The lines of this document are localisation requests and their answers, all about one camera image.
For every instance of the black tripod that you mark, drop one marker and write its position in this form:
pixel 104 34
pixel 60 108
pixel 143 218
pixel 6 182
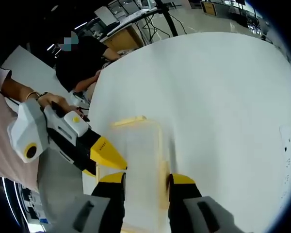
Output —
pixel 168 17

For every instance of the silver laptop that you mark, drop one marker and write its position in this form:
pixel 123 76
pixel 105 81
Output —
pixel 106 15

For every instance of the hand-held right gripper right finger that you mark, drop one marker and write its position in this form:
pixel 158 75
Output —
pixel 184 204

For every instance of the small white device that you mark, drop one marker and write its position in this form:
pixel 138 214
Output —
pixel 79 100

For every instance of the person's light pink clothing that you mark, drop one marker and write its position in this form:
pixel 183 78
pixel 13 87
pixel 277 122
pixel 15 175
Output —
pixel 12 155

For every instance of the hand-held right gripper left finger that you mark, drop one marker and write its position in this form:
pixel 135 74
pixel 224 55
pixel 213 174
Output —
pixel 106 204

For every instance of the brown cardboard box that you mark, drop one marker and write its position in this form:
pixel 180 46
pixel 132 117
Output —
pixel 208 7

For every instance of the wooden desk side panel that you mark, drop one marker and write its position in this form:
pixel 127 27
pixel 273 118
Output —
pixel 126 38

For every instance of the clear plastic buckle box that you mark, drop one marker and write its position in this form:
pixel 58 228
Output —
pixel 141 170

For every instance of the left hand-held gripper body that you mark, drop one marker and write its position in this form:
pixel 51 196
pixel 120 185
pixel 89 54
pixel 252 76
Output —
pixel 26 131

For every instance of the person's left hand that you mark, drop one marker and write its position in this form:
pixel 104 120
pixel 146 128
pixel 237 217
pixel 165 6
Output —
pixel 54 103

